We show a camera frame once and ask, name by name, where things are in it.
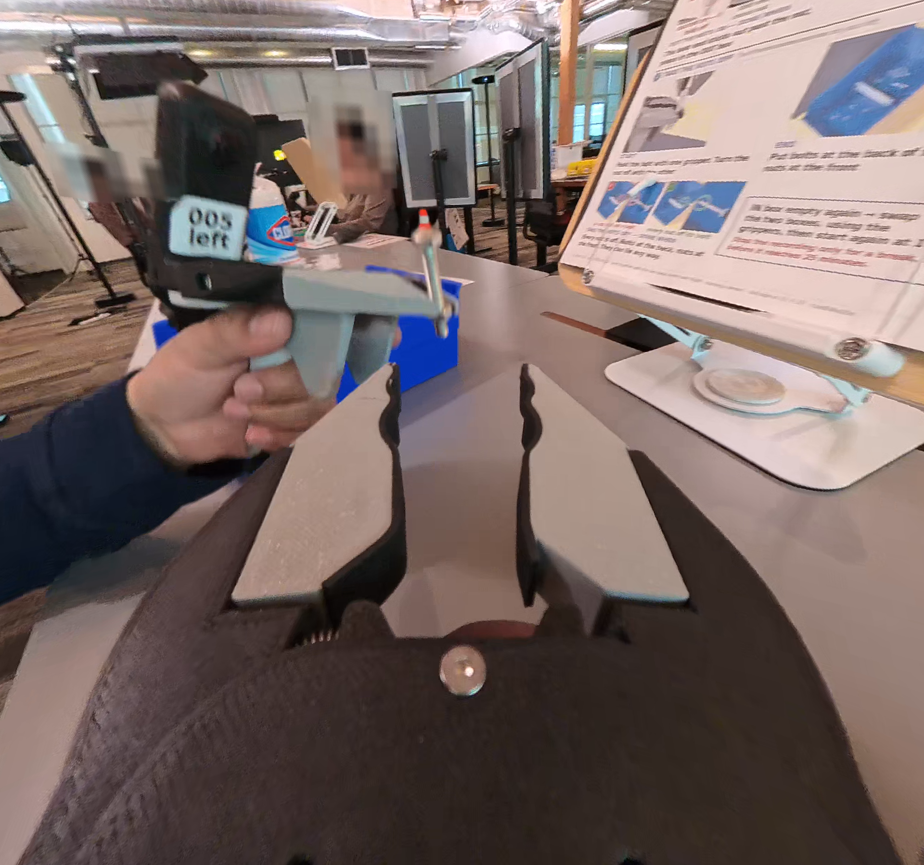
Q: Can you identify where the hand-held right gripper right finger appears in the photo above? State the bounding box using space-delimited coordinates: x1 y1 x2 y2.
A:
516 363 691 635

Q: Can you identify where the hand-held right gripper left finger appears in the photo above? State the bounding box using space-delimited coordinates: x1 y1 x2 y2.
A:
231 364 409 620

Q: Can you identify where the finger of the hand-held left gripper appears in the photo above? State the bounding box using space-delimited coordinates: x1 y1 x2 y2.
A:
282 268 457 321

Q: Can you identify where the silver bolt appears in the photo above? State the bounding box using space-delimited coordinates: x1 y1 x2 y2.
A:
411 226 457 339

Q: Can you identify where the blue plastic bin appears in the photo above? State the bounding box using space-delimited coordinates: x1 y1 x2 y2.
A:
152 266 463 404

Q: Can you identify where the person's left forearm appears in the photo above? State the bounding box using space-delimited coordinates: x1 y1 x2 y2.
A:
0 374 239 602

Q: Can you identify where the person's left hand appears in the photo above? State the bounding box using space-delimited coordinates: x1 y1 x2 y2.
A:
126 305 336 469

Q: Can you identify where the disinfecting wipes canister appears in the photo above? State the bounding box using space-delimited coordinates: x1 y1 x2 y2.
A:
245 165 300 265

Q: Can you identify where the black studio light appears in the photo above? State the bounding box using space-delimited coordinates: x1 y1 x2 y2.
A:
76 42 209 101

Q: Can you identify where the grey panel on black stand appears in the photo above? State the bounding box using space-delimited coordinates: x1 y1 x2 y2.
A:
494 38 553 267
392 89 477 252

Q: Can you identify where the white sign stand base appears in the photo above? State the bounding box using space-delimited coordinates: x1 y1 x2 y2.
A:
605 316 924 491

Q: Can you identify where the wooden instruction sign board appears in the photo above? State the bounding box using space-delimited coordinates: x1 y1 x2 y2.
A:
557 0 924 407

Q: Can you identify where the wooden support post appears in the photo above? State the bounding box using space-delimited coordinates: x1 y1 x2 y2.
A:
557 0 584 147

